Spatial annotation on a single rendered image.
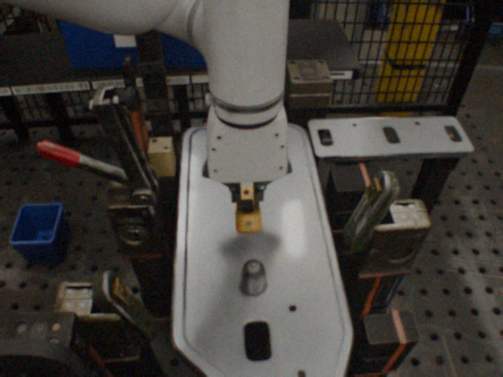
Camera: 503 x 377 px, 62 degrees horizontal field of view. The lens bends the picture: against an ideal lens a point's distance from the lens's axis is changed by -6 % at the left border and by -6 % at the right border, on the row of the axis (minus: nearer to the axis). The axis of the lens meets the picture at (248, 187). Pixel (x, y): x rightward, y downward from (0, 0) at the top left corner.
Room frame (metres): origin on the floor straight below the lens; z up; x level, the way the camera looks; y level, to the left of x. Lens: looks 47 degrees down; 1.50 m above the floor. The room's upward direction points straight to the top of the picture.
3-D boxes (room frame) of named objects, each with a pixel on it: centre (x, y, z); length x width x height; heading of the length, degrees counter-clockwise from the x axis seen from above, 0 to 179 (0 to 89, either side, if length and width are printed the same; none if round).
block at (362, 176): (0.50, -0.18, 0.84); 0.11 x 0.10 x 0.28; 94
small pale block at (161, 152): (0.49, 0.13, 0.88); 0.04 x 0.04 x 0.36; 4
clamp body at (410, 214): (0.37, -0.21, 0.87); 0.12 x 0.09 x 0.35; 94
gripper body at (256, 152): (0.42, 0.00, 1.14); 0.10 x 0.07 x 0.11; 94
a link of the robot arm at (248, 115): (0.42, 0.00, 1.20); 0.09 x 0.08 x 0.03; 94
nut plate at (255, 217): (0.42, 0.00, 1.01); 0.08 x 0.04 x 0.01; 4
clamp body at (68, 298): (0.23, 0.18, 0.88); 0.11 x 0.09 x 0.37; 94
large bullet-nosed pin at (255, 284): (0.29, -0.01, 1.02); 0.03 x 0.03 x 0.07
